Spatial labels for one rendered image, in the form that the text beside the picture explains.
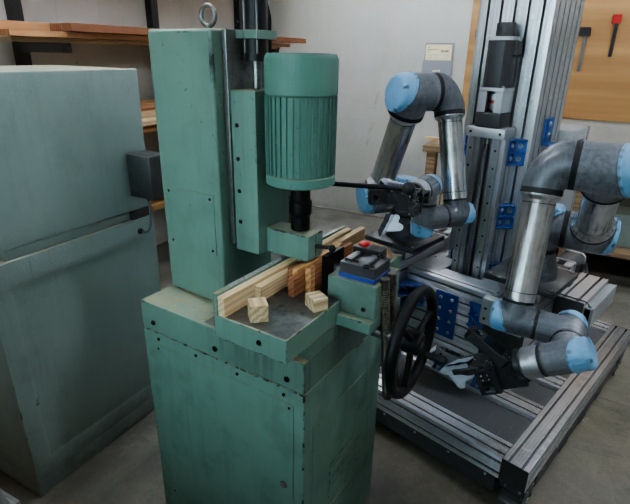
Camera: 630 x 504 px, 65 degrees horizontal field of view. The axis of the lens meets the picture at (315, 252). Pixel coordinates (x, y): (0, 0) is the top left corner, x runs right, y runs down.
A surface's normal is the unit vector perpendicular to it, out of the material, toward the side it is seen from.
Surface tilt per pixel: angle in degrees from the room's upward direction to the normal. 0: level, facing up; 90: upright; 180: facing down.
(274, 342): 90
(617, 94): 90
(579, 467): 1
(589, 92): 90
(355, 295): 90
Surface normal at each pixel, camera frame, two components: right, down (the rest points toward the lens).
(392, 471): 0.02, -0.93
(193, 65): -0.55, 0.30
